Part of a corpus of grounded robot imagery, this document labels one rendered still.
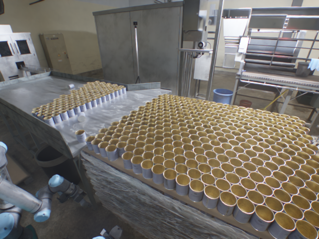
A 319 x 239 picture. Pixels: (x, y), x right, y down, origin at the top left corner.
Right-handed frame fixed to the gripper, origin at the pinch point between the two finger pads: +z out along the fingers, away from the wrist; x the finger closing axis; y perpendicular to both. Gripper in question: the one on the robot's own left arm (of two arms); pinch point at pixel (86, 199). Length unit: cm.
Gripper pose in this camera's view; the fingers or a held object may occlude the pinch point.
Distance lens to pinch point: 134.5
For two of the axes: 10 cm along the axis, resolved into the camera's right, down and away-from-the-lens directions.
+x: -6.5, -2.6, 7.2
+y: 6.6, -6.6, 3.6
